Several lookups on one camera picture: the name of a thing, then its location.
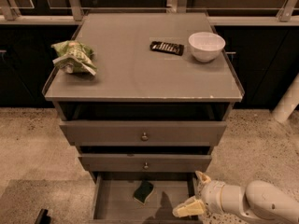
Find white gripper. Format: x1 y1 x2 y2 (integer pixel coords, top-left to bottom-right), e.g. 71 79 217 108
172 171 225 217

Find green yellow sponge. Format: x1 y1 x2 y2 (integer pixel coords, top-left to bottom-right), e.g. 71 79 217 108
133 180 154 204

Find grey bottom drawer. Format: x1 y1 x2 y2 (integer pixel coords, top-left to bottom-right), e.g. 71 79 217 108
90 173 202 224

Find grey drawer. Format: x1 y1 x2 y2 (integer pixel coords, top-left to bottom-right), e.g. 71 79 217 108
90 173 202 224
60 120 226 147
78 154 211 173

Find grey middle drawer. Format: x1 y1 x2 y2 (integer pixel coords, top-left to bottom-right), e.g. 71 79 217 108
78 154 211 173

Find grey drawer cabinet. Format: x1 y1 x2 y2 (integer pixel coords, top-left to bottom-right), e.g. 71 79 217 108
41 12 245 224

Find grey top drawer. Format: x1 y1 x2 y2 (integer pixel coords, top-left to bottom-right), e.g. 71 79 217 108
60 120 226 147

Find white pillar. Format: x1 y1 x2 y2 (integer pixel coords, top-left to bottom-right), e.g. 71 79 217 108
273 74 299 122

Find black snack bar packet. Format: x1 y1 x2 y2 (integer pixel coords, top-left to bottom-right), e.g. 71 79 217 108
149 41 184 56

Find white bowl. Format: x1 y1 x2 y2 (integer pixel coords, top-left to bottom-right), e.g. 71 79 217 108
188 32 225 63

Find black object at floor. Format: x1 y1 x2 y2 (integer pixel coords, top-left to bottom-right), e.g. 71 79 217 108
35 209 50 224

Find green chip bag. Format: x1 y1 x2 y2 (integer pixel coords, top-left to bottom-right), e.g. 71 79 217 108
51 40 97 76

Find metal window railing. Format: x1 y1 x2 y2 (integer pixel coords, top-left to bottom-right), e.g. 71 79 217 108
0 0 299 26

